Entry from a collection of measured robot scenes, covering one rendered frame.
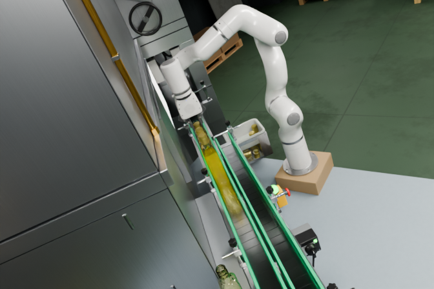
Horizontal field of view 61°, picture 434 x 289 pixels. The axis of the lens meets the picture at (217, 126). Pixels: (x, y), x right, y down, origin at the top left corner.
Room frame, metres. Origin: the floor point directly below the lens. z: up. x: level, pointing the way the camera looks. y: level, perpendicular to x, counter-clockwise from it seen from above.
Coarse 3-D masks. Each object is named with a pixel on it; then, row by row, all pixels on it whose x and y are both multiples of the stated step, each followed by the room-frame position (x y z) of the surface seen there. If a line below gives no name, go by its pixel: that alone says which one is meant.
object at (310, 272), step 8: (232, 144) 1.59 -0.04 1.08; (240, 152) 1.41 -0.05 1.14; (248, 168) 1.30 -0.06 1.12; (256, 184) 1.22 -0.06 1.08; (264, 192) 1.10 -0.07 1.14; (272, 208) 1.01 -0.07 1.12; (280, 224) 0.96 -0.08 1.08; (288, 232) 0.87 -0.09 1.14; (288, 240) 0.90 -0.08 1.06; (296, 248) 0.80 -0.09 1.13; (304, 256) 0.76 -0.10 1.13; (304, 264) 0.77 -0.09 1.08; (312, 272) 0.70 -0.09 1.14; (312, 280) 0.72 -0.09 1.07; (320, 288) 0.64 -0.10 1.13
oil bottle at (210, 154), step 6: (210, 144) 1.38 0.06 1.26; (204, 150) 1.35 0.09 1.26; (210, 150) 1.34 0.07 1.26; (210, 156) 1.34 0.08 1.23; (216, 156) 1.34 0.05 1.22; (210, 162) 1.34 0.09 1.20; (216, 162) 1.34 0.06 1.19; (210, 168) 1.38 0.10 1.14; (216, 168) 1.34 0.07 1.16; (222, 168) 1.34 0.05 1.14; (216, 174) 1.34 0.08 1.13; (222, 174) 1.34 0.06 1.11; (216, 180) 1.34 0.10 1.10; (222, 180) 1.34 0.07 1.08; (228, 180) 1.34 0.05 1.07
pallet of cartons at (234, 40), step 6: (204, 30) 6.30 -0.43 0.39; (192, 36) 6.24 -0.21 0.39; (198, 36) 6.11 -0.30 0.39; (234, 36) 5.89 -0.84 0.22; (228, 42) 5.76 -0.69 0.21; (234, 42) 5.86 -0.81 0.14; (240, 42) 5.93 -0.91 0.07; (222, 48) 5.64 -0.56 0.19; (228, 48) 5.73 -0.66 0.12; (234, 48) 5.90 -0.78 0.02; (216, 54) 5.56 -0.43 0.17; (222, 54) 5.63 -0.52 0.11; (228, 54) 5.76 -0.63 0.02; (210, 60) 5.45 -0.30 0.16; (222, 60) 5.61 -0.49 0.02; (216, 66) 5.49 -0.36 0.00
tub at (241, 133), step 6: (252, 120) 1.86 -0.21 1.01; (240, 126) 1.85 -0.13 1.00; (246, 126) 1.85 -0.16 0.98; (258, 126) 1.80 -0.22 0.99; (234, 132) 1.85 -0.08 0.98; (240, 132) 1.85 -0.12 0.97; (246, 132) 1.85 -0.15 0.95; (258, 132) 1.70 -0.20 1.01; (228, 138) 1.84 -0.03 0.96; (240, 138) 1.83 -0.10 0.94; (246, 138) 1.70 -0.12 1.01
